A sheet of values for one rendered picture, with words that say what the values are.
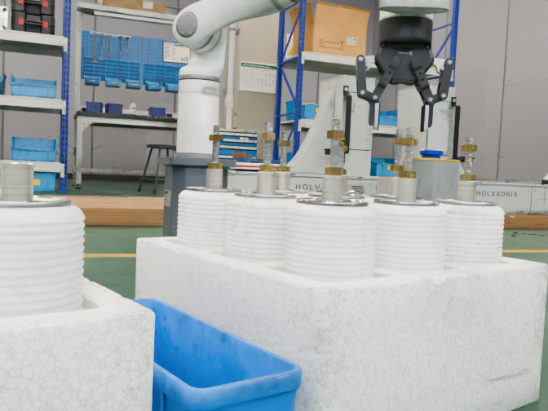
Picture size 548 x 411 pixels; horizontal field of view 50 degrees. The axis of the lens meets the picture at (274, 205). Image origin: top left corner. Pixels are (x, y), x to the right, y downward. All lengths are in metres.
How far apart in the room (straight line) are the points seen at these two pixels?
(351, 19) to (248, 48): 1.57
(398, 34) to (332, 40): 5.36
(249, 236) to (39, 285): 0.30
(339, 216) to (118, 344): 0.26
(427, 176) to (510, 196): 2.78
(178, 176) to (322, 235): 0.75
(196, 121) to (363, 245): 0.78
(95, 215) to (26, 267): 2.29
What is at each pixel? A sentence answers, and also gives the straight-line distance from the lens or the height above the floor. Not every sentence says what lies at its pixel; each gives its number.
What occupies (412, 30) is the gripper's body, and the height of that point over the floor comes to 0.48.
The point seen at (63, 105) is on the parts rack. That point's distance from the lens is 5.40.
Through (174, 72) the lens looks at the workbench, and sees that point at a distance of 6.94.
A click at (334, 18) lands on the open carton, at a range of 6.26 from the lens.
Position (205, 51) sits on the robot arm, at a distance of 1.38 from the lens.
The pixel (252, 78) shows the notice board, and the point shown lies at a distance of 7.34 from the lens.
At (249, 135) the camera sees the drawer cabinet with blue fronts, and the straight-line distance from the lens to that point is 6.44.
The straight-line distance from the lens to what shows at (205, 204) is 0.77.
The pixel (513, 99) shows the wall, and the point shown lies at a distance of 7.79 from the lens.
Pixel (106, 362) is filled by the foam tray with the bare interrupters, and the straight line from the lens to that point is 0.43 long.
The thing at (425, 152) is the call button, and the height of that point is 0.32.
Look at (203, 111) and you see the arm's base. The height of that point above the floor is 0.40.
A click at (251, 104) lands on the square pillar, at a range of 7.31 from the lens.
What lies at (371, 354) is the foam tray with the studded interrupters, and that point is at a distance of 0.59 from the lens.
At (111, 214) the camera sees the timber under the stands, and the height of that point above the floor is 0.05.
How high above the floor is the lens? 0.28
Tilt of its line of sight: 4 degrees down
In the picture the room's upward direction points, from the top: 3 degrees clockwise
